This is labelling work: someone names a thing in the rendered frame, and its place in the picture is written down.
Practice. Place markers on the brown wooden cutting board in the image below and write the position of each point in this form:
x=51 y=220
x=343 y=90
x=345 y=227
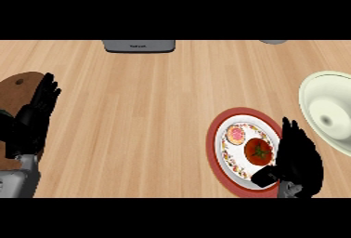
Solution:
x=14 y=99

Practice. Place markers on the pale green bowl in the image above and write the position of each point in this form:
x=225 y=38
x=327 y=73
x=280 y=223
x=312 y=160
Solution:
x=330 y=108

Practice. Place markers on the white floral plate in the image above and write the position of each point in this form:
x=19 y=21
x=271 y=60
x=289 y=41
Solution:
x=234 y=155

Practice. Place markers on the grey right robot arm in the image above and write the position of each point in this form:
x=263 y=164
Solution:
x=289 y=190

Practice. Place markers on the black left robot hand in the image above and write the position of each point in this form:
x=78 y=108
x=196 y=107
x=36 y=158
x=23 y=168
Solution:
x=39 y=105

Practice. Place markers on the grey appliance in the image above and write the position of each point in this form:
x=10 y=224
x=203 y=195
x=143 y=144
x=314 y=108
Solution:
x=140 y=46

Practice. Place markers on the red tomato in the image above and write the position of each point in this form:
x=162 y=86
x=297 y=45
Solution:
x=259 y=151

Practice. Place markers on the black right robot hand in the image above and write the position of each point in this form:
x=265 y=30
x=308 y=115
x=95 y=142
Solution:
x=297 y=155

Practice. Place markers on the red round placemat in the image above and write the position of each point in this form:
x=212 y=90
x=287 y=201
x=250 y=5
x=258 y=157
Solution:
x=215 y=145

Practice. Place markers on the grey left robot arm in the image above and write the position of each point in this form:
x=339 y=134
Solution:
x=22 y=176

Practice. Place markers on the grey round object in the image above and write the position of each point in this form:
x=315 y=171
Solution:
x=274 y=42

